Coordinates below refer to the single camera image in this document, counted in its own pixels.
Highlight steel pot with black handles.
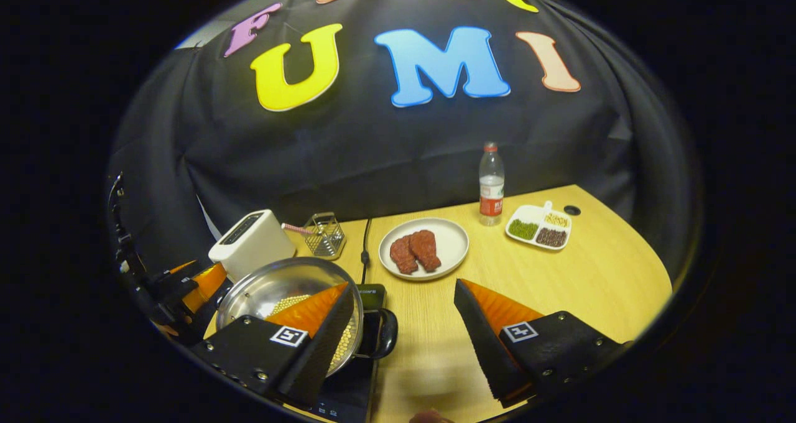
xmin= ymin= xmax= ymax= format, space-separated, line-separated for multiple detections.
xmin=216 ymin=257 xmax=399 ymax=378

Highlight round white plate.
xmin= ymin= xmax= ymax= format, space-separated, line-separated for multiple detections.
xmin=379 ymin=217 xmax=470 ymax=281

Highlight black power cable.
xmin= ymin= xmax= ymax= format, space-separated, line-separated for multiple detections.
xmin=361 ymin=218 xmax=373 ymax=285

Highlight white toaster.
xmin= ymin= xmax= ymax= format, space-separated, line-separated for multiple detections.
xmin=208 ymin=209 xmax=297 ymax=282

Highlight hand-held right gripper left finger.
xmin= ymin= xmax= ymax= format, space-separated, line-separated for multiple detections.
xmin=190 ymin=282 xmax=355 ymax=409

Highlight red meat slice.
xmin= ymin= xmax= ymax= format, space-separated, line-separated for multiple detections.
xmin=409 ymin=230 xmax=442 ymax=272
xmin=390 ymin=235 xmax=419 ymax=275

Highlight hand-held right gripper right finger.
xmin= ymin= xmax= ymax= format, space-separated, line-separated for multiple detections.
xmin=453 ymin=278 xmax=626 ymax=409

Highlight small wire mesh holder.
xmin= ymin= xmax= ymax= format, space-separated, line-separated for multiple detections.
xmin=303 ymin=212 xmax=346 ymax=261

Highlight white divided dish with beans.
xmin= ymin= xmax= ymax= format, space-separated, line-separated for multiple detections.
xmin=505 ymin=201 xmax=573 ymax=251

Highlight pile of yellow soybeans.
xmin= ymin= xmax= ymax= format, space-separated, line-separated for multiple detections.
xmin=269 ymin=294 xmax=359 ymax=369

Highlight clear water bottle red label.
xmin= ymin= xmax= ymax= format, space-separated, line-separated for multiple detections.
xmin=478 ymin=142 xmax=505 ymax=226

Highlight black induction cooktop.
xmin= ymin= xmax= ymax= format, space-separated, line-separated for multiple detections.
xmin=283 ymin=283 xmax=387 ymax=423

